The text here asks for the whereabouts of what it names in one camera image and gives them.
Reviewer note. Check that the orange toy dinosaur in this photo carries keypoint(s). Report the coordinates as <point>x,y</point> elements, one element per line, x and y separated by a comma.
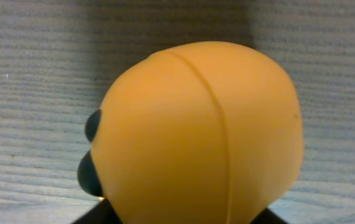
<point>208,132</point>

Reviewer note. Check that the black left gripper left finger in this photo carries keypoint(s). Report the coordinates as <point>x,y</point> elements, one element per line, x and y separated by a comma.
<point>102,213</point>

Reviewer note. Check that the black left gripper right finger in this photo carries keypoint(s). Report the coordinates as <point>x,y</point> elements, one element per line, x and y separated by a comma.
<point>268,217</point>

